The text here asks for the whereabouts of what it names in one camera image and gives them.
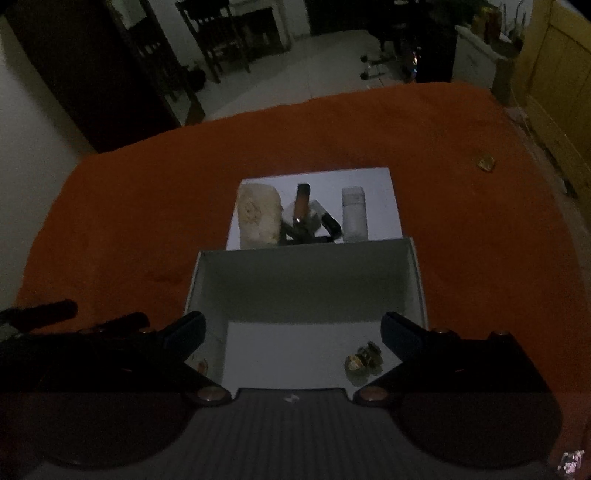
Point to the small gold wrapped piece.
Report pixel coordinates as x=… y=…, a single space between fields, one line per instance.
x=485 y=163

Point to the office chair wheeled base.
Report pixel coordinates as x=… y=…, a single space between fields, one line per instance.
x=376 y=64

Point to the white oblong container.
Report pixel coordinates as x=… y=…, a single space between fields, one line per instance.
x=354 y=214

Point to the amber brown tube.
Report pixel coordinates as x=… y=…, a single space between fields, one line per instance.
x=301 y=201

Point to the white cardboard box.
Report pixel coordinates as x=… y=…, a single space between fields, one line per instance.
x=314 y=286

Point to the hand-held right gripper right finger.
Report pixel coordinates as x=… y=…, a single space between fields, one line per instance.
x=400 y=336

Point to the dark computer tower with lights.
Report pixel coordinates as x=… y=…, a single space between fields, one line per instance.
x=431 y=50

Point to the wooden cabinet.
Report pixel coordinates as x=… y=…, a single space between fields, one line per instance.
x=558 y=83

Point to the dark wooden chair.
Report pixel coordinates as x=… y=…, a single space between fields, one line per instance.
x=212 y=32
x=157 y=55

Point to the pale gold trinket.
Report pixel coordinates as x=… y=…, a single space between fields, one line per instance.
x=354 y=363

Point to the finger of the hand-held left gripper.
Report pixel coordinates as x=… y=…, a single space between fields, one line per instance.
x=122 y=320
x=44 y=313

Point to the beige crumpled cloth lump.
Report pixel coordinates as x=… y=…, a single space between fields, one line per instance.
x=258 y=214

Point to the dark wooden wardrobe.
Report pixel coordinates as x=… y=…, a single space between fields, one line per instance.
x=69 y=60

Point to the bottles on cabinet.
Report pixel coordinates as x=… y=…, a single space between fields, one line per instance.
x=488 y=21

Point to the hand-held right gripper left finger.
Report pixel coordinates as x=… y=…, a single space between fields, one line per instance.
x=188 y=334

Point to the white cabinet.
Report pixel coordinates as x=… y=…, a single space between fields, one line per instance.
x=478 y=62

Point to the black plug adapter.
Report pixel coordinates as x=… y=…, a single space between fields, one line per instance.
x=331 y=226

